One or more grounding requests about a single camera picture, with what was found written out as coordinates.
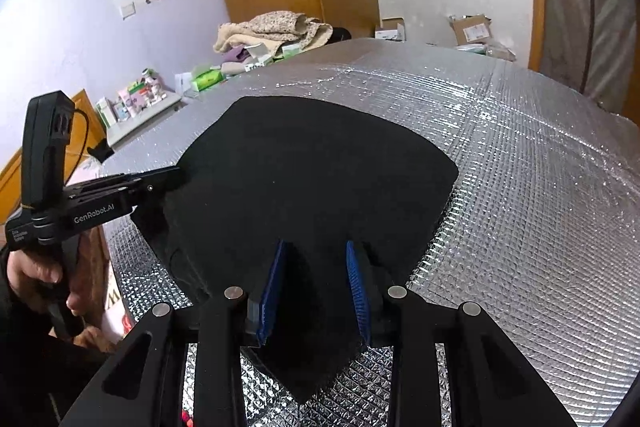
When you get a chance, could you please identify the green tissue boxes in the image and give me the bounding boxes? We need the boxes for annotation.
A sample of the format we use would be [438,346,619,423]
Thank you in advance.
[174,52,281,100]

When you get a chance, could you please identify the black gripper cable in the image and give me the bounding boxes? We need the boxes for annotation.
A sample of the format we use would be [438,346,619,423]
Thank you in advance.
[74,108,92,175]

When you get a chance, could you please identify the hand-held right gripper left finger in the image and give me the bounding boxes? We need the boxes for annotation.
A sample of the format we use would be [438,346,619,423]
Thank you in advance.
[60,239,289,427]

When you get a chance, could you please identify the white cardboard box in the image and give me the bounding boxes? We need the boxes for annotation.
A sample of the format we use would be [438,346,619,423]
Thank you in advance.
[374,18,407,42]

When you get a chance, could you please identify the grey plastic packet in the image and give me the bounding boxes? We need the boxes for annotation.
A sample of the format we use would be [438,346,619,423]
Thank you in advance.
[485,44,517,62]

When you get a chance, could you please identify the silver foil bubble mat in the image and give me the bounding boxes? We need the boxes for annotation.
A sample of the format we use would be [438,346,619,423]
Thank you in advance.
[100,38,640,427]

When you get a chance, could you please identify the person's left forearm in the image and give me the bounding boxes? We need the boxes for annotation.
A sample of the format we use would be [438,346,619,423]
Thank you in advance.
[0,257,108,427]

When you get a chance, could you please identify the clear plastic doorway curtain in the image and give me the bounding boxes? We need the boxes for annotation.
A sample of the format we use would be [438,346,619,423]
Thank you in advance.
[537,0,640,118]

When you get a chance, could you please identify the person's left hand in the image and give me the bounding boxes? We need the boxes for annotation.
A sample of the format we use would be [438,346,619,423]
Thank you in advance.
[5,249,85,314]

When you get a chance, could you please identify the floral fleece blanket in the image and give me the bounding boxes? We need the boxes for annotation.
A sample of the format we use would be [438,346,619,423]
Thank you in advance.
[213,10,334,54]

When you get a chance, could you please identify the cluster of toiletry bottles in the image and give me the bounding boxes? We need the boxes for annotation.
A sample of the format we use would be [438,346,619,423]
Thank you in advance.
[94,68,167,130]

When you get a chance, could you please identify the grey drawer cabinet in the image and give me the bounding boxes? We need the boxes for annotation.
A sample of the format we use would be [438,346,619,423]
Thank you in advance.
[106,91,185,148]

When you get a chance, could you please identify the black fleece garment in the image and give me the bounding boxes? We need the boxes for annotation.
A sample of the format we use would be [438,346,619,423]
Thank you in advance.
[131,96,461,405]

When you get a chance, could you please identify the wooden bed headboard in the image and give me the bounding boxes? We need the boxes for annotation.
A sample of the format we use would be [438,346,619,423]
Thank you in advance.
[0,89,108,228]

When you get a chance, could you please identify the green white medicine box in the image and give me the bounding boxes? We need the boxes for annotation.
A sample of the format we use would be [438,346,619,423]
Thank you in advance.
[245,44,273,70]

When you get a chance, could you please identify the pink printed bedding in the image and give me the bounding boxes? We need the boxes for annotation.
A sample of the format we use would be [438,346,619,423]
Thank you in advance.
[100,287,138,343]

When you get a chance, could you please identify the small black object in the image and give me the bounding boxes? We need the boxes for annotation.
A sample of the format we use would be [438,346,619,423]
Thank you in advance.
[86,138,115,164]

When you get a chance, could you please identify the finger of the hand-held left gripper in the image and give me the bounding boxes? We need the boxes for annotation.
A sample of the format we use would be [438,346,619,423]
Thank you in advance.
[65,167,185,198]
[67,188,157,208]

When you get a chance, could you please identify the brown cardboard box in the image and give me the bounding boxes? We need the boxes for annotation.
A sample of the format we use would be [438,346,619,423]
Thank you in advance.
[448,13,495,46]

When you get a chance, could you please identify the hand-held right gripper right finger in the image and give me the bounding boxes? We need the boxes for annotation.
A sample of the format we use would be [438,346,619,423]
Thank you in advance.
[346,241,576,427]

